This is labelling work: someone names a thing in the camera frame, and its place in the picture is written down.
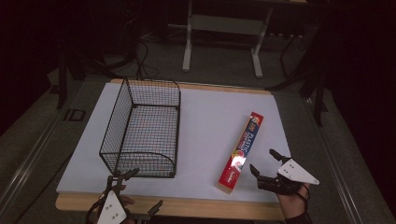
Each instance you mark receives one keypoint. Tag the white table mat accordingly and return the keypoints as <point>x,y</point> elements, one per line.
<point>208,124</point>

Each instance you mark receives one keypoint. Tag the black floor bracket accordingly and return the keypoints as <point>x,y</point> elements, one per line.
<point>74,114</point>

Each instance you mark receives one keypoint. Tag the black metal stand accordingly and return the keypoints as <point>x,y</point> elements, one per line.
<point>61,77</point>

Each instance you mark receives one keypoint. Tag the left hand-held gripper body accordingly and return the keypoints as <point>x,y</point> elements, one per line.
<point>111,209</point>

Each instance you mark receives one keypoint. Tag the metal floor rail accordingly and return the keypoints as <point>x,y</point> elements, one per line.
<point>336,161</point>
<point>28,158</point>

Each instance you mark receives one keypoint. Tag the red plastic wrap box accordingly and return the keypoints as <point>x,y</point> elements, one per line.
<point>241,152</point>

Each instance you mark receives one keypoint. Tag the person's left hand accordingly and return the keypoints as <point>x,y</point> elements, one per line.
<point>128,200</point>

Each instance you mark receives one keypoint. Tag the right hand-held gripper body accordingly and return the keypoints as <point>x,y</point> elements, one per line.
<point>294,174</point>

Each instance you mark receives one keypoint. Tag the person's right hand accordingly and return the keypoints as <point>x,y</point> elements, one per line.
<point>292,203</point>

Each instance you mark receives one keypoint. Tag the white metal table frame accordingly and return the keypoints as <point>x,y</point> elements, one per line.
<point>218,25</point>

